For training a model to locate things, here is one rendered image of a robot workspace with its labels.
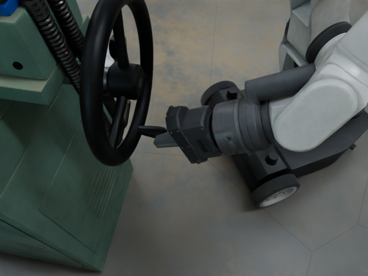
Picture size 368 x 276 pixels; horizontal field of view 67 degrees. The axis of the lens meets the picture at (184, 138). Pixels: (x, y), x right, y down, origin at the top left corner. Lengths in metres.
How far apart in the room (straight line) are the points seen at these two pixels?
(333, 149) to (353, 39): 0.94
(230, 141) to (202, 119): 0.06
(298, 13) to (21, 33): 0.72
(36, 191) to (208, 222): 0.75
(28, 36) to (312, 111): 0.36
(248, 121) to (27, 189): 0.43
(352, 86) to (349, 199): 1.08
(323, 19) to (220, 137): 0.53
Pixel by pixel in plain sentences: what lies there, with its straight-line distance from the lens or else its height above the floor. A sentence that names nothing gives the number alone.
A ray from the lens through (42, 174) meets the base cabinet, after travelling 0.64.
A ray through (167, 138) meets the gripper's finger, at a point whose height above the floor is 0.72.
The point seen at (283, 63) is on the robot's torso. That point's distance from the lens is 1.06.
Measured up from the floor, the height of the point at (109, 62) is 0.62.
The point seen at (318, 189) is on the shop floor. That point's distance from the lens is 1.38.
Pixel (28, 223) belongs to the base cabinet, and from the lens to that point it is 0.65.
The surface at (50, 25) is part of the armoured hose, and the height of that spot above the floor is 0.93.
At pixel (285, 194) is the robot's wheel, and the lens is 1.25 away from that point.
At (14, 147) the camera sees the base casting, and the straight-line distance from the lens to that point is 0.55.
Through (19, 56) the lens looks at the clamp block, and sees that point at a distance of 0.42.
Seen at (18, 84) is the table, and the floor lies 0.87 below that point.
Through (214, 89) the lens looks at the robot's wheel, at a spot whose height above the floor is 0.19.
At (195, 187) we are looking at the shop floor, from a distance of 1.25.
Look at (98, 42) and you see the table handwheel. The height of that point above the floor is 0.94.
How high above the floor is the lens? 1.15
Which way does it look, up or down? 57 degrees down
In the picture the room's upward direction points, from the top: straight up
